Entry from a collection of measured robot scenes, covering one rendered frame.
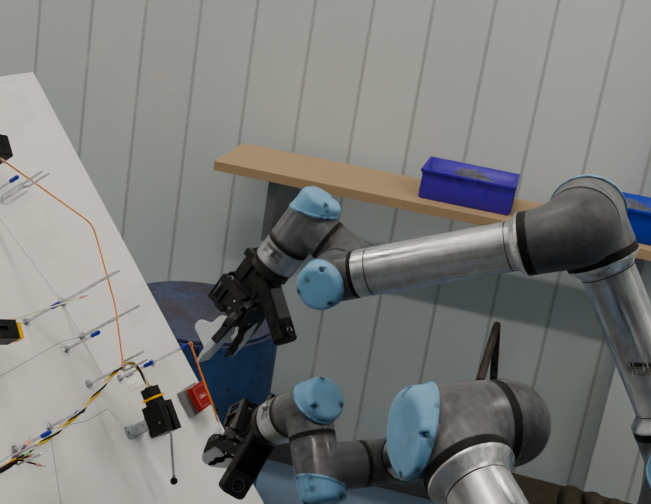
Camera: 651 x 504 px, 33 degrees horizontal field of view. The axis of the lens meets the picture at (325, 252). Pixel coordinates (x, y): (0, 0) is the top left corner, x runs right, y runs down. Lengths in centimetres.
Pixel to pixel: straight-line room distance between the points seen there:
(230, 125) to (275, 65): 27
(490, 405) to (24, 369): 88
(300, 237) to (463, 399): 56
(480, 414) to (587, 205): 40
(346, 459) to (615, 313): 47
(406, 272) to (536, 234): 20
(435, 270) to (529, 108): 220
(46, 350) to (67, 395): 9
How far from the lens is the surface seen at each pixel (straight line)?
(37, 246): 211
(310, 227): 183
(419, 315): 402
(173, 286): 368
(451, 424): 136
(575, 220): 162
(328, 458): 174
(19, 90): 230
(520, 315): 399
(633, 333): 177
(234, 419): 192
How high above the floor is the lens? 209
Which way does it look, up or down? 18 degrees down
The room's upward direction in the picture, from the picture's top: 9 degrees clockwise
